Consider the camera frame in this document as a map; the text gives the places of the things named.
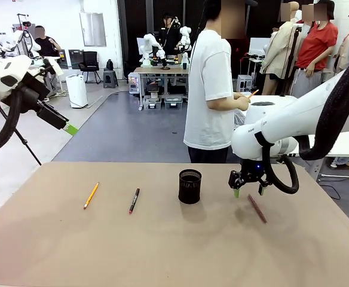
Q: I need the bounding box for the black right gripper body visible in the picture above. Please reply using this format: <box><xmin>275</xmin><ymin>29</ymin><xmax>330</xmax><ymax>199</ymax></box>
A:
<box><xmin>228</xmin><ymin>160</ymin><xmax>273</xmax><ymax>190</ymax></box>

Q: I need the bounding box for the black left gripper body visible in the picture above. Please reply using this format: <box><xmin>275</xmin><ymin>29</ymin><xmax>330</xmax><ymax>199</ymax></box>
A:
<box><xmin>14</xmin><ymin>71</ymin><xmax>69</xmax><ymax>130</ymax></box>

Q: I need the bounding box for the dark red pen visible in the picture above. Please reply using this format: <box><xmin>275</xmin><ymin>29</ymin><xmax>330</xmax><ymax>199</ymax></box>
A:
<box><xmin>247</xmin><ymin>194</ymin><xmax>268</xmax><ymax>224</ymax></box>

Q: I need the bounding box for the yellow pencil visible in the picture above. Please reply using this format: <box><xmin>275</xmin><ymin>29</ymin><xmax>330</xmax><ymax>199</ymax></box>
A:
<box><xmin>83</xmin><ymin>181</ymin><xmax>100</xmax><ymax>210</ymax></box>

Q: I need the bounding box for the red and black marker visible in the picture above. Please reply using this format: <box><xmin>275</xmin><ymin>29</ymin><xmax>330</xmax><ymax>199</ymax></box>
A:
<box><xmin>128</xmin><ymin>187</ymin><xmax>141</xmax><ymax>215</ymax></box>

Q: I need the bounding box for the person's right forearm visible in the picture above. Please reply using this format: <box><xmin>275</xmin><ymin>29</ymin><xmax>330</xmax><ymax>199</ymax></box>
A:
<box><xmin>207</xmin><ymin>97</ymin><xmax>238</xmax><ymax>112</ymax></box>

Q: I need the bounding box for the black mesh pen holder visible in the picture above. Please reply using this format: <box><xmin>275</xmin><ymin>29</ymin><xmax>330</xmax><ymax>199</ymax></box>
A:
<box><xmin>177</xmin><ymin>169</ymin><xmax>203</xmax><ymax>206</ymax></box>

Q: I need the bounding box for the person's right hand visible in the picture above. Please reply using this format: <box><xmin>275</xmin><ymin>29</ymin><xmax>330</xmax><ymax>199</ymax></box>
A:
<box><xmin>233</xmin><ymin>92</ymin><xmax>251</xmax><ymax>112</ymax></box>

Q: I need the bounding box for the white air purifier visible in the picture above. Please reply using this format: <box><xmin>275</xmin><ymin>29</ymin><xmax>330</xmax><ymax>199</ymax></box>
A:
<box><xmin>65</xmin><ymin>74</ymin><xmax>89</xmax><ymax>109</ymax></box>

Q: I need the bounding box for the black tripod leg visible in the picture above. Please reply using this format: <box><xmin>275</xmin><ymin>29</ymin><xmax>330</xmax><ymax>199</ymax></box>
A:
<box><xmin>0</xmin><ymin>100</ymin><xmax>42</xmax><ymax>166</ymax></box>

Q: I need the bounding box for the seated person in black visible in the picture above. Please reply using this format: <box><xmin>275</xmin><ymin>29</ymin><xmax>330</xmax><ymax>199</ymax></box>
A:
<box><xmin>33</xmin><ymin>25</ymin><xmax>62</xmax><ymax>58</ymax></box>

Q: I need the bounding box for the white robot near seated person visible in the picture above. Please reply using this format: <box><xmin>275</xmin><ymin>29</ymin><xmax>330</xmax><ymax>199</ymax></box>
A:
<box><xmin>11</xmin><ymin>28</ymin><xmax>42</xmax><ymax>59</ymax></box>

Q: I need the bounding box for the grey plastic stool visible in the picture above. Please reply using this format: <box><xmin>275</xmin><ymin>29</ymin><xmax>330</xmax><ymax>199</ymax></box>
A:
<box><xmin>103</xmin><ymin>69</ymin><xmax>120</xmax><ymax>89</ymax></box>

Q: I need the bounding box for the black office chair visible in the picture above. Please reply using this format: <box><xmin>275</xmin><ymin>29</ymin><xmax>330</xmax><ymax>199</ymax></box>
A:
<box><xmin>78</xmin><ymin>51</ymin><xmax>102</xmax><ymax>85</ymax></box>

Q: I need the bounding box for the white work table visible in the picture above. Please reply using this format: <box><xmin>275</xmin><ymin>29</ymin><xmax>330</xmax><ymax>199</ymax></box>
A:
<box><xmin>230</xmin><ymin>94</ymin><xmax>349</xmax><ymax>182</ymax></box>

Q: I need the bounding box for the grey storage box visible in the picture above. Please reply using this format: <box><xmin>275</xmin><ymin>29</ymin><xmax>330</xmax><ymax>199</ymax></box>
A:
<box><xmin>143</xmin><ymin>97</ymin><xmax>164</xmax><ymax>111</ymax></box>
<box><xmin>163</xmin><ymin>96</ymin><xmax>184</xmax><ymax>110</ymax></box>

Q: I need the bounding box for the white computer case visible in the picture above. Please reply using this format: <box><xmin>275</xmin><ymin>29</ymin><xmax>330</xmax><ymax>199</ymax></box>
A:
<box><xmin>236</xmin><ymin>74</ymin><xmax>253</xmax><ymax>93</ymax></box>

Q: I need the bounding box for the person in white t-shirt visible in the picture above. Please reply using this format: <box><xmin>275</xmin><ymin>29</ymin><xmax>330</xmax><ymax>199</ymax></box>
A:
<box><xmin>182</xmin><ymin>0</ymin><xmax>250</xmax><ymax>164</ymax></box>

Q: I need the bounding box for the background wooden table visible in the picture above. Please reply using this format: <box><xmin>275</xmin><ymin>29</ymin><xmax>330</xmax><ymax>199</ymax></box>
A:
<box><xmin>133</xmin><ymin>66</ymin><xmax>191</xmax><ymax>112</ymax></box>

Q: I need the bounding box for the mannequin in beige jacket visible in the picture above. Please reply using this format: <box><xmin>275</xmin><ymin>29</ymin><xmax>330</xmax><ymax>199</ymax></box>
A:
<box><xmin>259</xmin><ymin>1</ymin><xmax>301</xmax><ymax>96</ymax></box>

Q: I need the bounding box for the standing person in black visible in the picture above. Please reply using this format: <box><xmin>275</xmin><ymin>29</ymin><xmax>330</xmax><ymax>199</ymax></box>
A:
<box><xmin>157</xmin><ymin>11</ymin><xmax>182</xmax><ymax>57</ymax></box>

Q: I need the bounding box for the person in red shirt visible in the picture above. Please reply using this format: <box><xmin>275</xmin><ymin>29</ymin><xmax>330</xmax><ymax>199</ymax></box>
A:
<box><xmin>292</xmin><ymin>0</ymin><xmax>340</xmax><ymax>100</ymax></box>

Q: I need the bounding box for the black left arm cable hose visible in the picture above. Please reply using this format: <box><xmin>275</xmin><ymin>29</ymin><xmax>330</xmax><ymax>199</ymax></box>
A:
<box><xmin>0</xmin><ymin>89</ymin><xmax>23</xmax><ymax>158</ymax></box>

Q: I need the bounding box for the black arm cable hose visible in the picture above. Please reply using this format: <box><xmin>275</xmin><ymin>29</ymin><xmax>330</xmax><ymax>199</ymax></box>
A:
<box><xmin>0</xmin><ymin>89</ymin><xmax>23</xmax><ymax>158</ymax></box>
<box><xmin>268</xmin><ymin>54</ymin><xmax>349</xmax><ymax>194</ymax></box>

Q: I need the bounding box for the silver wall panel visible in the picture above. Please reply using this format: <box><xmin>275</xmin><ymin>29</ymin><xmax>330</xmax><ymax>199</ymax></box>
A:
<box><xmin>79</xmin><ymin>12</ymin><xmax>108</xmax><ymax>47</ymax></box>

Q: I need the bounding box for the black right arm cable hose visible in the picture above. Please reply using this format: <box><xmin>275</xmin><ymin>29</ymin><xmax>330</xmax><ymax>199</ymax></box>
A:
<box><xmin>268</xmin><ymin>54</ymin><xmax>349</xmax><ymax>194</ymax></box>

